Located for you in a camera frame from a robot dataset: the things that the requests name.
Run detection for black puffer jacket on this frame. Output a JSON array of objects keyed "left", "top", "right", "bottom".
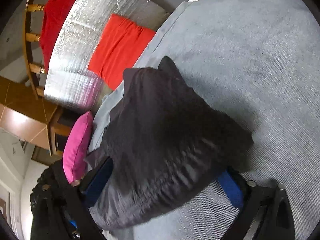
[{"left": 86, "top": 57, "right": 253, "bottom": 230}]

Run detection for magenta pillow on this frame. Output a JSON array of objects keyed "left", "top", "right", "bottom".
[{"left": 62, "top": 111, "right": 93, "bottom": 184}]

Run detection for wooden cabinet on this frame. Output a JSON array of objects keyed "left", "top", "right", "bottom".
[{"left": 1, "top": 77, "right": 79, "bottom": 159}]

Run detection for silver foil insulation mat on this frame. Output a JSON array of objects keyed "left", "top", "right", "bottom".
[{"left": 44, "top": 0, "right": 169, "bottom": 112}]

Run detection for red cushion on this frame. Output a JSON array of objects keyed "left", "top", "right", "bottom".
[{"left": 88, "top": 14, "right": 156, "bottom": 90}]

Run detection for red blanket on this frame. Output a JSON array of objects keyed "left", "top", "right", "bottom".
[{"left": 40, "top": 0, "right": 76, "bottom": 71}]

